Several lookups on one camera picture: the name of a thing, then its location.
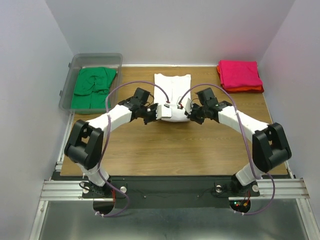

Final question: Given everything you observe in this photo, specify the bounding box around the white t shirt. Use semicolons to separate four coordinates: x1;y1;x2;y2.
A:
154;73;192;123

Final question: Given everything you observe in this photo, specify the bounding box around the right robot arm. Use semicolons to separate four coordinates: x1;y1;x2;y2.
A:
179;88;292;194

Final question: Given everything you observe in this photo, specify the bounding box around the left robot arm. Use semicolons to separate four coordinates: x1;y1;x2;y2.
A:
64;87;161;196

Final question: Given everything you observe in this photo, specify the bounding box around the pink folded t shirt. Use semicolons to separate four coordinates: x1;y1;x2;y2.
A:
217;60;263;90

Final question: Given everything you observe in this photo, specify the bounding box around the green t shirt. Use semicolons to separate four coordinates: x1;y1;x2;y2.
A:
71;66;117;109

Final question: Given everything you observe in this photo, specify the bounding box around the grey plastic bin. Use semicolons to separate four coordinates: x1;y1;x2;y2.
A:
59;53;123;114

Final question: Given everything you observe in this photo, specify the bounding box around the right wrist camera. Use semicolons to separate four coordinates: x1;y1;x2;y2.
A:
177;97;193;116

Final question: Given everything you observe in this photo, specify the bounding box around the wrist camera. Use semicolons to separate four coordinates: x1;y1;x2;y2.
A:
156;102;173;120
177;97;193;116

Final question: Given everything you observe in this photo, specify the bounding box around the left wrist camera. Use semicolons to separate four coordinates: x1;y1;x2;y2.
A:
156;102;173;120

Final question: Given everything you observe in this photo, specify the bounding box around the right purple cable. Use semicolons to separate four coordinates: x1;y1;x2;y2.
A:
177;84;277;216

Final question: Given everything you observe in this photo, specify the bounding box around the purple cable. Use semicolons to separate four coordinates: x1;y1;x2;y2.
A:
177;84;277;216
93;81;171;218

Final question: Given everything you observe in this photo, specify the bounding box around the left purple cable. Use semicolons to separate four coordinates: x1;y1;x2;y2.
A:
93;81;171;218

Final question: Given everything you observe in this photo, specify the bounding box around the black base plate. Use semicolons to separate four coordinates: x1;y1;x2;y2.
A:
79;175;260;211

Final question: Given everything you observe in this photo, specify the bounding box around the aluminium frame rail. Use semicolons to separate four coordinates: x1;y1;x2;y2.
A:
40;178;310;201

